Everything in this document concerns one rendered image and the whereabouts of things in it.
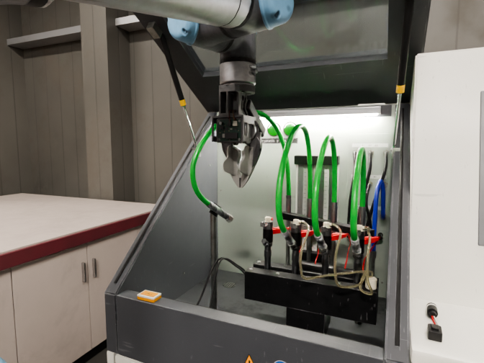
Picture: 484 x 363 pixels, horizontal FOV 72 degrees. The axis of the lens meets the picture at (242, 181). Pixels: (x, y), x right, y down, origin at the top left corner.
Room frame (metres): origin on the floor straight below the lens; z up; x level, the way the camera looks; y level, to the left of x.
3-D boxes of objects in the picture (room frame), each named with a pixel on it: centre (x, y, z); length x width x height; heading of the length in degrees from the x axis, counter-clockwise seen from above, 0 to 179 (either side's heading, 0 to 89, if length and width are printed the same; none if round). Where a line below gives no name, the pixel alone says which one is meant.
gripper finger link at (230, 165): (0.71, 0.02, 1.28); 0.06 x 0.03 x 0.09; 156
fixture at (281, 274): (0.86, -0.18, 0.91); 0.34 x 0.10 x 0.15; 66
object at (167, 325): (0.69, 0.03, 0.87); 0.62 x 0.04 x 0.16; 66
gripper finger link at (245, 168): (0.70, 0.00, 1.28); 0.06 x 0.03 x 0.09; 156
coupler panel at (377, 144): (1.05, -0.40, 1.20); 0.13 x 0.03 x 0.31; 66
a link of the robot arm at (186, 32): (0.62, 0.06, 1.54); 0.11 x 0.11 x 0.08; 48
